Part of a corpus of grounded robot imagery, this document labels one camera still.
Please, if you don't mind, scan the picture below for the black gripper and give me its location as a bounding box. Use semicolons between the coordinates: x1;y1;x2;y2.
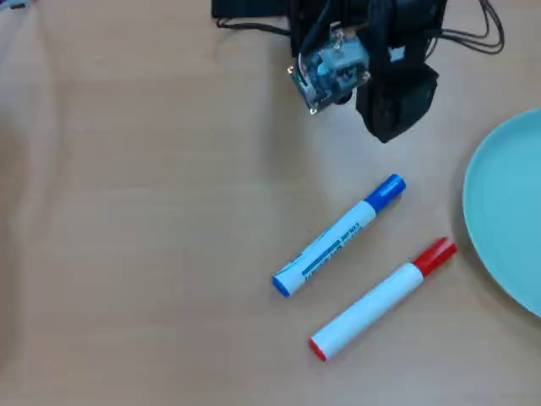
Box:
354;40;440;144

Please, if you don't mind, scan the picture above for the red and white marker pen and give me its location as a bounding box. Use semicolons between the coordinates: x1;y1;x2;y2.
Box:
308;236;459;363

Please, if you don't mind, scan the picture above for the blue and white marker pen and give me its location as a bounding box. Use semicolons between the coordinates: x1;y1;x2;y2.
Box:
270;173;407;299

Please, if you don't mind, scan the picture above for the teal round plate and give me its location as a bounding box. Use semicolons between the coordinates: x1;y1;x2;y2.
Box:
462;107;541;319

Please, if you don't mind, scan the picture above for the camera circuit board module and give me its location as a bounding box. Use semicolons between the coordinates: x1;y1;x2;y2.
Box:
287;23;374;116

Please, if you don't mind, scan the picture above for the black cable bundle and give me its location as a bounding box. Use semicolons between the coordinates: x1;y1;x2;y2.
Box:
426;0;506;55

